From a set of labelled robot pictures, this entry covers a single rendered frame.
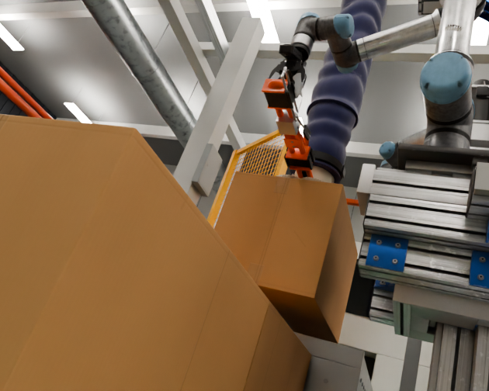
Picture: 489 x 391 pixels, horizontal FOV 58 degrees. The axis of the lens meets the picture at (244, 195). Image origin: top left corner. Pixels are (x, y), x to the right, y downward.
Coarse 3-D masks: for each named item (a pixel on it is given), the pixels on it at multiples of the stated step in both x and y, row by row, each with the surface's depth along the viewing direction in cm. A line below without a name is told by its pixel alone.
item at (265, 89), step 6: (264, 84) 136; (264, 90) 135; (270, 90) 134; (276, 90) 133; (282, 90) 133; (270, 96) 136; (276, 96) 135; (282, 96) 134; (270, 102) 139; (276, 102) 138; (282, 102) 137; (270, 108) 141; (276, 108) 140; (282, 108) 139; (288, 108) 138
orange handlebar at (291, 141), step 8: (272, 80) 134; (280, 112) 145; (288, 112) 143; (288, 136) 155; (296, 136) 153; (288, 144) 158; (296, 144) 157; (304, 152) 161; (312, 176) 175; (352, 200) 183
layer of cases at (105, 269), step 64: (0, 128) 50; (64, 128) 47; (128, 128) 45; (0, 192) 45; (64, 192) 43; (128, 192) 45; (0, 256) 41; (64, 256) 39; (128, 256) 46; (192, 256) 59; (0, 320) 37; (64, 320) 39; (128, 320) 48; (192, 320) 62; (256, 320) 87; (0, 384) 34; (64, 384) 40; (128, 384) 50; (192, 384) 65; (256, 384) 93
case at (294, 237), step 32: (256, 192) 156; (288, 192) 152; (320, 192) 149; (224, 224) 154; (256, 224) 150; (288, 224) 146; (320, 224) 143; (256, 256) 144; (288, 256) 141; (320, 256) 137; (352, 256) 185; (288, 288) 135; (320, 288) 137; (288, 320) 171; (320, 320) 154
